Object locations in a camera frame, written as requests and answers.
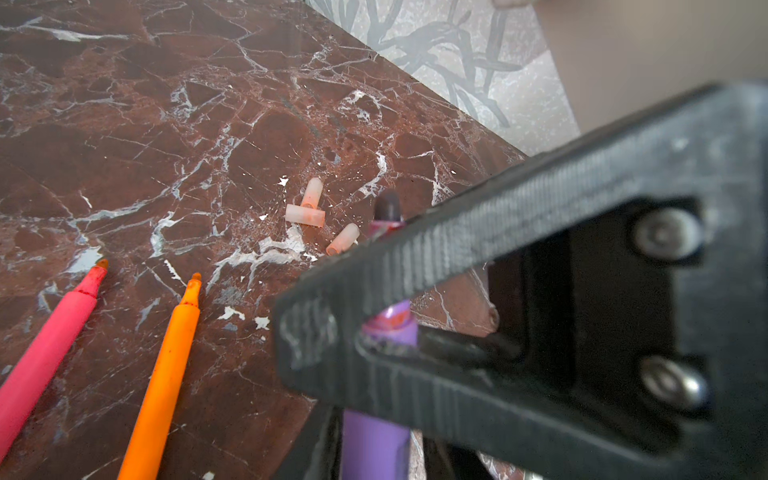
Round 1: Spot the translucent pen cap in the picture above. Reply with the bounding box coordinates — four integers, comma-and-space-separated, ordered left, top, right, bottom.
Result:
326, 223, 360, 256
285, 204, 325, 228
300, 177, 324, 209

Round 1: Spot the orange highlighter lower pair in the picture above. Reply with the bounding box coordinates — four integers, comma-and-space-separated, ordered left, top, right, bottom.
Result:
118, 273, 202, 479

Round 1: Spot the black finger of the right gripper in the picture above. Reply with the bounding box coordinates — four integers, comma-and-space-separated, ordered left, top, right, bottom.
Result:
273, 82, 767, 479

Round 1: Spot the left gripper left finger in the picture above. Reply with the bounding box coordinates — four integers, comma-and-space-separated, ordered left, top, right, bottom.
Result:
272, 402, 344, 480

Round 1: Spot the pink highlighter centre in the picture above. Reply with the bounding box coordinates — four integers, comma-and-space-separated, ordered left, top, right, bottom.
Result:
1, 259, 108, 457

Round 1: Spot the purple highlighter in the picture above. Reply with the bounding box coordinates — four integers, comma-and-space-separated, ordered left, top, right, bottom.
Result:
341, 190, 418, 479

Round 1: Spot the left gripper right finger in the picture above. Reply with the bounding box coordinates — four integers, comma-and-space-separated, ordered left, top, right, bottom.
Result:
423, 437, 494, 480

